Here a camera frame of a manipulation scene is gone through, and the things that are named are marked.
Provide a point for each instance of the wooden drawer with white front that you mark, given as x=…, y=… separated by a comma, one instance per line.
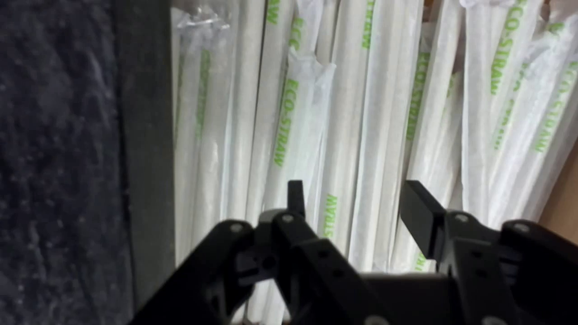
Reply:
x=562, y=204

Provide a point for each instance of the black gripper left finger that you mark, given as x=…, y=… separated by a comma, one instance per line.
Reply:
x=290, y=258

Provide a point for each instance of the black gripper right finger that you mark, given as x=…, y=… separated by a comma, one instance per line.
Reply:
x=481, y=258

